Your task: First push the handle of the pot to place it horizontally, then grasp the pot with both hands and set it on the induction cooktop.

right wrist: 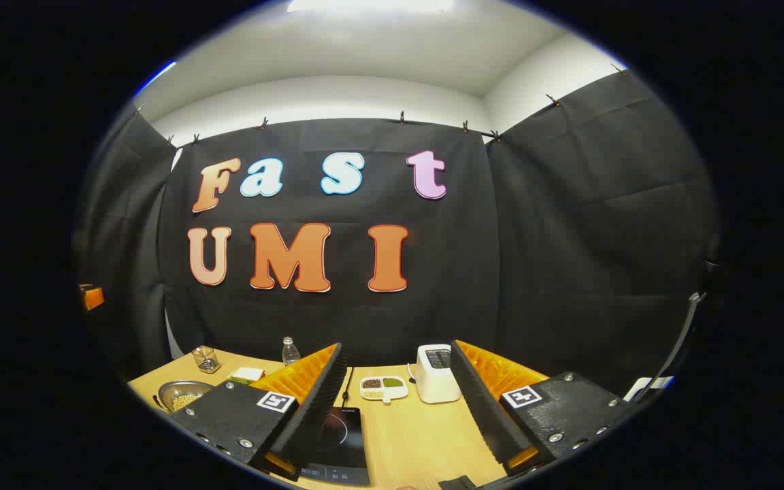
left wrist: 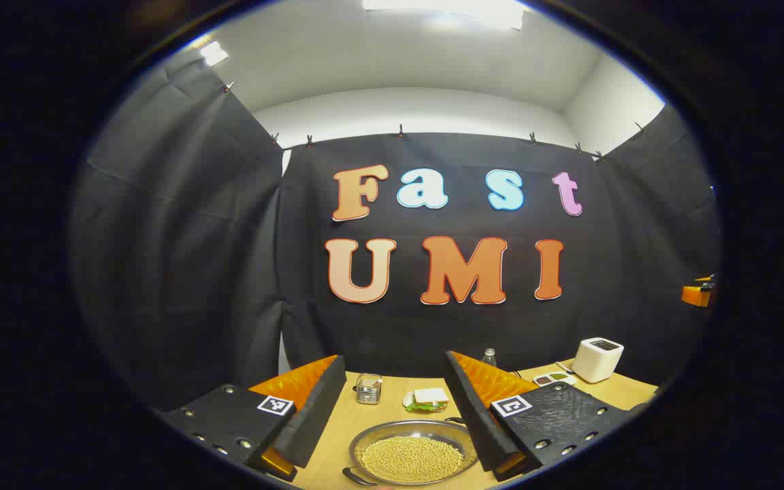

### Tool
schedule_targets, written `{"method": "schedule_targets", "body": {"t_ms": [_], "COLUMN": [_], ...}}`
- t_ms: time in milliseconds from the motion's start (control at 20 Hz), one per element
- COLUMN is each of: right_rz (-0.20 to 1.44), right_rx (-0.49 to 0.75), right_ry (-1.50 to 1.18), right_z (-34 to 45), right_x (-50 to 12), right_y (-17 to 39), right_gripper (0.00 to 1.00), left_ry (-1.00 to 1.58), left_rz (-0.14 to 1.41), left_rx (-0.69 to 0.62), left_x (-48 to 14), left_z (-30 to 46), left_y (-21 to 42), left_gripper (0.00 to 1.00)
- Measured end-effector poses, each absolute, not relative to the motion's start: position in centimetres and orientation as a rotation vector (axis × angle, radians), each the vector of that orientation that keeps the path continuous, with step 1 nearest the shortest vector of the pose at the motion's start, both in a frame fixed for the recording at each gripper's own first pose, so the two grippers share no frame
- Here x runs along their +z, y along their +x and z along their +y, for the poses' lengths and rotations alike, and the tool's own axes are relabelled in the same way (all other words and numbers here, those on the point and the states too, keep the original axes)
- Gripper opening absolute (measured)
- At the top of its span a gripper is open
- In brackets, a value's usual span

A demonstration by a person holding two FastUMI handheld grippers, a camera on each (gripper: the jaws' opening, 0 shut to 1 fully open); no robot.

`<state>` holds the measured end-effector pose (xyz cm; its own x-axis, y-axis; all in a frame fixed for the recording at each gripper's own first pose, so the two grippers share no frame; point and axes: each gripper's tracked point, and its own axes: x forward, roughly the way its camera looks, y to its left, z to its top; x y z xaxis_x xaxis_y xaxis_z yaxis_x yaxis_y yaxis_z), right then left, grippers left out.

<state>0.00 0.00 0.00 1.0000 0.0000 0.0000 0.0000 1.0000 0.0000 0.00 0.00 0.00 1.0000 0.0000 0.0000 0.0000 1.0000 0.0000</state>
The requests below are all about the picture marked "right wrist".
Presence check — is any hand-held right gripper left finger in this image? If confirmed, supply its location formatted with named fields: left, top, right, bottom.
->
left=169, top=342, right=350, bottom=481

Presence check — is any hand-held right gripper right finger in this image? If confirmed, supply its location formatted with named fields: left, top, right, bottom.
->
left=449, top=340, right=638, bottom=477

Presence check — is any black induction cooktop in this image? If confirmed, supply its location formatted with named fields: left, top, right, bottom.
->
left=297, top=406, right=371, bottom=487

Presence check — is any steel pot with black handles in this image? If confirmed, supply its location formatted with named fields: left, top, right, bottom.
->
left=154, top=380, right=216, bottom=414

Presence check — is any white toaster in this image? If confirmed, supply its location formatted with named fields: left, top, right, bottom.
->
left=414, top=344, right=462, bottom=404

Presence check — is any white divided dish of beans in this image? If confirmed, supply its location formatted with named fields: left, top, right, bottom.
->
left=359, top=376, right=410, bottom=404

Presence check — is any white object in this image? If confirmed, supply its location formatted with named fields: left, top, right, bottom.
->
left=623, top=376, right=675, bottom=402

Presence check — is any metal wire utensil holder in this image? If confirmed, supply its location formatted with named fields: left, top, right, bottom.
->
left=192, top=346, right=222, bottom=374

